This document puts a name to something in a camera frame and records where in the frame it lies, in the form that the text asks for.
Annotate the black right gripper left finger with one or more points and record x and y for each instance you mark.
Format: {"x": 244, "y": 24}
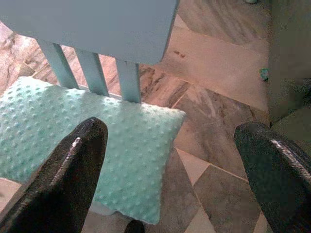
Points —
{"x": 60, "y": 182}

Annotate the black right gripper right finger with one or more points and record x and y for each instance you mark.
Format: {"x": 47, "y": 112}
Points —
{"x": 279, "y": 189}

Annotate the mint dotted pillow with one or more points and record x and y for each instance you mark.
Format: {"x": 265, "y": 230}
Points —
{"x": 136, "y": 155}

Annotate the grey-green leather sofa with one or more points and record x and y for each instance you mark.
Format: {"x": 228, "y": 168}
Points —
{"x": 291, "y": 60}

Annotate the small teal floor scrap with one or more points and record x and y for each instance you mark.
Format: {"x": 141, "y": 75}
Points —
{"x": 263, "y": 74}

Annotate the light blue slatted chair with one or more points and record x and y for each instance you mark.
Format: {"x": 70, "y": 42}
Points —
{"x": 97, "y": 24}

